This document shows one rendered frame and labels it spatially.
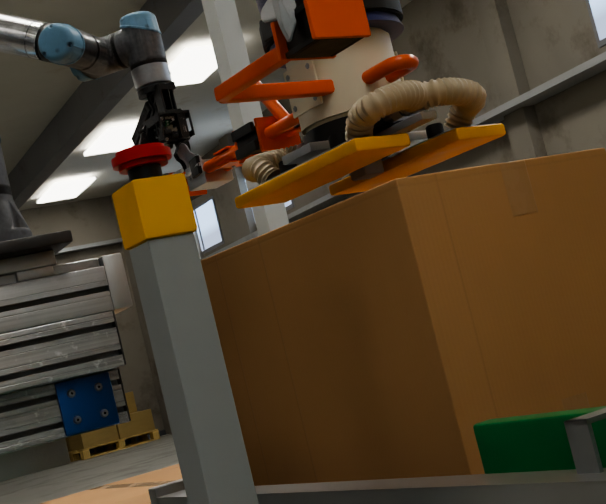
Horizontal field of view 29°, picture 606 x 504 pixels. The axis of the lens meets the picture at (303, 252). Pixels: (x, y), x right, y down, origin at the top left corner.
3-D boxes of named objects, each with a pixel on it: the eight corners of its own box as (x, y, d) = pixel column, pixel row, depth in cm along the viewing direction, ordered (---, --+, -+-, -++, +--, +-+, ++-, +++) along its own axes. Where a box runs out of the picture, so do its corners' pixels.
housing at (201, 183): (236, 179, 219) (230, 156, 220) (205, 182, 215) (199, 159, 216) (218, 188, 225) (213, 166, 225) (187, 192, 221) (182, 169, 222)
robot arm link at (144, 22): (125, 26, 238) (162, 13, 235) (138, 77, 237) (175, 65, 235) (107, 18, 230) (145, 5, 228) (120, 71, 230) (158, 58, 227)
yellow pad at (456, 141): (507, 134, 176) (499, 103, 176) (459, 140, 170) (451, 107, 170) (375, 190, 203) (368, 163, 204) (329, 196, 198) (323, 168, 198)
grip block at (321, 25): (372, 35, 142) (362, -4, 142) (315, 37, 137) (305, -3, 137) (333, 58, 149) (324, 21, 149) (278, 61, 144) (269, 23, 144)
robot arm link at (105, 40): (53, 41, 230) (101, 23, 227) (81, 50, 241) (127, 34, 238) (62, 78, 230) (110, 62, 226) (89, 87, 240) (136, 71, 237)
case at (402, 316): (679, 417, 165) (605, 146, 168) (475, 493, 142) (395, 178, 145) (416, 445, 214) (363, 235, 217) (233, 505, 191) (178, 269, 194)
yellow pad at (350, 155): (412, 145, 165) (404, 111, 165) (357, 151, 159) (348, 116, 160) (286, 202, 193) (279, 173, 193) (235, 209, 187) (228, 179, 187)
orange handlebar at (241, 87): (477, 44, 162) (470, 20, 163) (301, 53, 145) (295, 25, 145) (178, 203, 238) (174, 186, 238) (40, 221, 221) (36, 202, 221)
